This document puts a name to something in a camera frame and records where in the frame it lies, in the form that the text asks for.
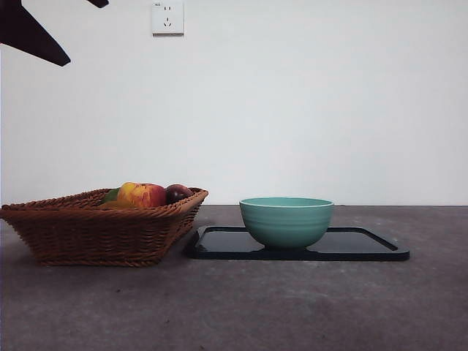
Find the brown wicker basket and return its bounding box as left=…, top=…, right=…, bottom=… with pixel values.
left=0, top=187, right=209, bottom=268

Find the dark rectangular tray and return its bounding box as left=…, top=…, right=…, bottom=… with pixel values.
left=184, top=225, right=411, bottom=262

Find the teal ribbed bowl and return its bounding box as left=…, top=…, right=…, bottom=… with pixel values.
left=238, top=196, right=335, bottom=252

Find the brown kiwifruit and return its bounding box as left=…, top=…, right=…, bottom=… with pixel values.
left=97, top=200, right=129, bottom=211

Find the dark purple fruit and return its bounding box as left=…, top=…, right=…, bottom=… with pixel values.
left=165, top=184, right=194, bottom=205

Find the white wall power socket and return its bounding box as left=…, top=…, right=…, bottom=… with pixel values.
left=152, top=0, right=185, bottom=37

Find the red yellow apple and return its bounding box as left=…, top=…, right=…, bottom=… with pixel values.
left=116, top=181, right=168, bottom=210

